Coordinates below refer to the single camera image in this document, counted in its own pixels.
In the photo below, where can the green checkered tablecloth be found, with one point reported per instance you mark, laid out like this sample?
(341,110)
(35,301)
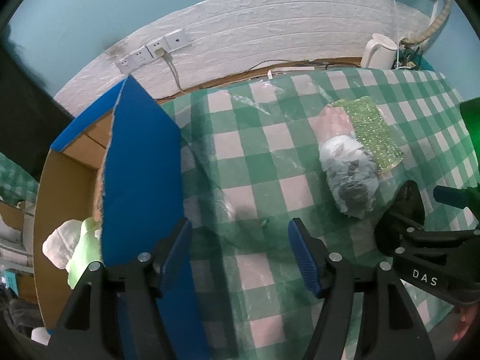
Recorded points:
(262,202)

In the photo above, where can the white electric kettle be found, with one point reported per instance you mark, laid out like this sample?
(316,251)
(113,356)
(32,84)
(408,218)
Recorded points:
(378,52)

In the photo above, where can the green checkered plastic sheet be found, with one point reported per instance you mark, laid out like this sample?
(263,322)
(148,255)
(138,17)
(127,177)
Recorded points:
(15,180)

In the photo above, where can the green sparkly cloth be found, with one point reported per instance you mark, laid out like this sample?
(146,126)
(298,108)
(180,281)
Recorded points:
(371,131)

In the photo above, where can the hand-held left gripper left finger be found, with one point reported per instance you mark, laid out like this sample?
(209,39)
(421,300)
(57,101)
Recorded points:
(174,255)

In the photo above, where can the white towel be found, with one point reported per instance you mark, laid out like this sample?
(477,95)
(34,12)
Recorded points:
(62,240)

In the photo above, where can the light green plastic bag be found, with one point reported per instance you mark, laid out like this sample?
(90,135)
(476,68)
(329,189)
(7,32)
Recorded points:
(84,251)

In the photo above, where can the grey sock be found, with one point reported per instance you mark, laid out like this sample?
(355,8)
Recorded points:
(24,313)

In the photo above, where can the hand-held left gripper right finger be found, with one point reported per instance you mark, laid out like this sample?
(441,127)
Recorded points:
(303,258)

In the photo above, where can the dark green object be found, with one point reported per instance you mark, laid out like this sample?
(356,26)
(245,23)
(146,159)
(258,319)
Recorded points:
(472,120)

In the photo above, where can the white wall socket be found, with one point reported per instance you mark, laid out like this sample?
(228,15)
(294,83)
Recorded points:
(152,49)
(141,58)
(125,65)
(176,39)

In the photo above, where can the blue cardboard box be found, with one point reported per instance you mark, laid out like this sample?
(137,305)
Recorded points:
(146,165)

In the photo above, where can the patterned cloth bundle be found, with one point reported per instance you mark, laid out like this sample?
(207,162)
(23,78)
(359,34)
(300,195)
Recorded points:
(348,172)

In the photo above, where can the pink cloth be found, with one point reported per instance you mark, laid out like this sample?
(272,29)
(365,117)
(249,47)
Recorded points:
(335,123)

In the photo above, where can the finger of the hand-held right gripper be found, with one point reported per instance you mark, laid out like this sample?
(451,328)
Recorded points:
(405,213)
(450,195)

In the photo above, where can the person's right hand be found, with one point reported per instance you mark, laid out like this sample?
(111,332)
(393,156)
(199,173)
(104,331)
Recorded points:
(465,320)

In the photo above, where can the black jacket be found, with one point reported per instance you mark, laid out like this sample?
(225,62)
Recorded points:
(26,120)

